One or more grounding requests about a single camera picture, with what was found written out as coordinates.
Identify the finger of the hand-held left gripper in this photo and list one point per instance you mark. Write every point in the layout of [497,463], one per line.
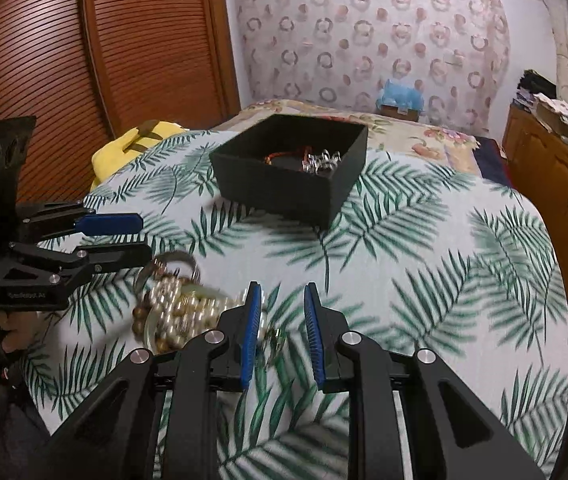
[114,223]
[119,255]

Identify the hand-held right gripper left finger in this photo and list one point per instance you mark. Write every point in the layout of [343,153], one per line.
[248,345]

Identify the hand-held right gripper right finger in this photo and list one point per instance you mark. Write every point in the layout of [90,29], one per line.
[316,345]

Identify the silver bangle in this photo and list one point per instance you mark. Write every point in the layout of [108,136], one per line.
[179,256]

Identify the black jewelry box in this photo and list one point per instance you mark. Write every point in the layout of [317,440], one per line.
[264,185]

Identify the silver jewelry cluster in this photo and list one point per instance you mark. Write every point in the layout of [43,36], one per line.
[321,162]

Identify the person's left hand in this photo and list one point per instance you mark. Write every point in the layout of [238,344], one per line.
[19,332]

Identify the yellow plush toy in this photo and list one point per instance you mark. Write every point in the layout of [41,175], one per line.
[114,155]

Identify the wooden louvered wardrobe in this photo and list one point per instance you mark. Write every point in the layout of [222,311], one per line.
[64,60]

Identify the green leaf print blanket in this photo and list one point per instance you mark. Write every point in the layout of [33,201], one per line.
[413,240]

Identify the small cardboard box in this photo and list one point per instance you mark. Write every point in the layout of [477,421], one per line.
[396,112]

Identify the navy and red blanket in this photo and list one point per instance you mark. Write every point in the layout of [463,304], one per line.
[491,160]

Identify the blue fabric bundle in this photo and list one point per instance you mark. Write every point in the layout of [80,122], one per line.
[398,95]

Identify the long wooden cabinet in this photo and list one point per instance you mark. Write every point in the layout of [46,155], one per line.
[553,185]

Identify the circle patterned curtain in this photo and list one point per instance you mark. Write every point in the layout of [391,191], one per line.
[363,35]

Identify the white patterned cloth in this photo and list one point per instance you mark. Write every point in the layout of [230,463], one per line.
[558,110]

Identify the stack of folded clothes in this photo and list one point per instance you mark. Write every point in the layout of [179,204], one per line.
[533,85]

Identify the white wrapped pipe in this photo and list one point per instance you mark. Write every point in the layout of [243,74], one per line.
[563,50]

